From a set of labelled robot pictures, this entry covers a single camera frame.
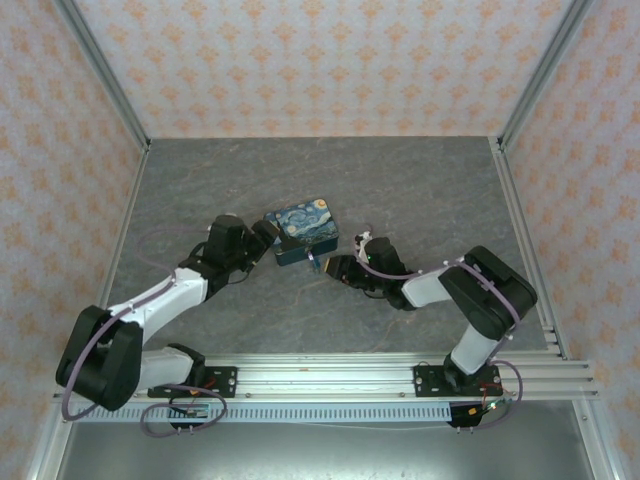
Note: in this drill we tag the blue starry night tin box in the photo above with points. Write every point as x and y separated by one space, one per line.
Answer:
307 225

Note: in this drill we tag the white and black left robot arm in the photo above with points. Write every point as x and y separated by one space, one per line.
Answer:
160 300

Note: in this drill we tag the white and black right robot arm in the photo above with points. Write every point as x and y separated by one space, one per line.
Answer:
490 295

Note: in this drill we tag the small circuit board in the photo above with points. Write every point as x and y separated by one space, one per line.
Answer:
192 412
487 407

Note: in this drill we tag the grey metal panel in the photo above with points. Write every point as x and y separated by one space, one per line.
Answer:
325 452

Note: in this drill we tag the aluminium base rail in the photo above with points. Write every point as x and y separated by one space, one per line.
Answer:
325 380

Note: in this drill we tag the aluminium table side rail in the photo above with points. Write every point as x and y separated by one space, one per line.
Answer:
520 220
120 235

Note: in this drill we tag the aluminium frame post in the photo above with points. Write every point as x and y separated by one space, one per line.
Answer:
100 75
545 75

